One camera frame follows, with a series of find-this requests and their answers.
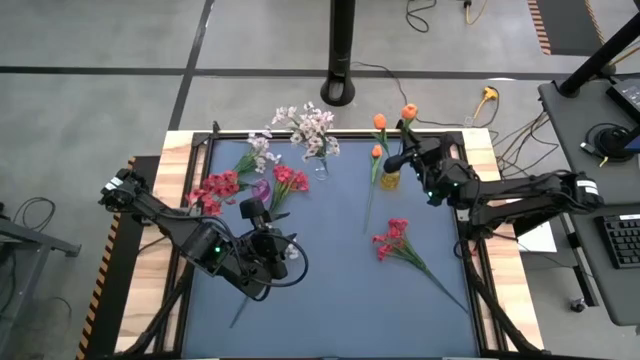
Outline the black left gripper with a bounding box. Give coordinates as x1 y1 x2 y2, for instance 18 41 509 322
239 198 300 281

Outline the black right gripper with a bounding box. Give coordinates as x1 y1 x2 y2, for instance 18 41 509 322
383 128 454 174

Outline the white artificial flower bunch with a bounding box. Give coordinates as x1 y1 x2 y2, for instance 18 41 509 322
270 102 335 169
229 243 300 329
232 130 283 176
292 112 342 174

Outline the orange artificial tulip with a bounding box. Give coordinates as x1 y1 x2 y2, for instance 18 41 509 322
398 102 419 144
372 112 396 174
363 143 385 235

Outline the purple glass vase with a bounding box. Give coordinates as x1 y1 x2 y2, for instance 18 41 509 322
251 178 274 202

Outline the yellow glass vase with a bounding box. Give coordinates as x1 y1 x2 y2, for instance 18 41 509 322
380 169 401 191

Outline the yellow power plug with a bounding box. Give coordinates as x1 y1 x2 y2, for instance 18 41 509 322
472 85 501 121

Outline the white paper sheet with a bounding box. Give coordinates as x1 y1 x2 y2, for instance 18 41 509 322
517 219 559 254

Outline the grey desk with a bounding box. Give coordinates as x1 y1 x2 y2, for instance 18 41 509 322
537 74 640 207
567 203 640 327

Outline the black hazard-edged floor mat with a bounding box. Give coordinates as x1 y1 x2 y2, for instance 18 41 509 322
74 155 162 360
527 0 606 57

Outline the black round stand base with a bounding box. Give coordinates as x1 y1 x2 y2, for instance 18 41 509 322
583 122 640 164

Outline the black diagonal pole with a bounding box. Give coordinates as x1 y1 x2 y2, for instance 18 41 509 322
556 12 640 99

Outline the black laptop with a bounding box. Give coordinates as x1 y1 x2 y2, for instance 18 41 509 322
604 77 640 125

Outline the black desk leg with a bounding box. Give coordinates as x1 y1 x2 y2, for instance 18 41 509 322
572 249 600 307

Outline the black keyboard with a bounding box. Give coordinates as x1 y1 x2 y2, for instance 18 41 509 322
593 213 640 270

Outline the long black floor cable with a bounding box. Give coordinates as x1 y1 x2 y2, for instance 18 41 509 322
349 60 474 129

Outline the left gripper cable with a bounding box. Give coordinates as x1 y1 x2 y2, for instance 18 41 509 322
249 232 310 302

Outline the black metal table frame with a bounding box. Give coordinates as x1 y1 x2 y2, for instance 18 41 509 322
180 119 496 360

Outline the floor cable bundle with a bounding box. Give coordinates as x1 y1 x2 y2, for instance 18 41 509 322
492 109 564 174

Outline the black round post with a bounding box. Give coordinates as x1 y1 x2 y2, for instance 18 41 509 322
319 0 358 108

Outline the black coiled floor cable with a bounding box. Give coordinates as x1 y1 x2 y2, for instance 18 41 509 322
403 0 439 34

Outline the yellow floor cable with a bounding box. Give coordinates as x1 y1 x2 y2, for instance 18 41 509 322
462 0 490 26

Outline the black diagonal frame strut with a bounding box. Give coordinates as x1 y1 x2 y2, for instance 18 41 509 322
119 269 191 357
462 264 544 357

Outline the black cable loop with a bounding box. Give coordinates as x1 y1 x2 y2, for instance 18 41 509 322
12 196 57 232

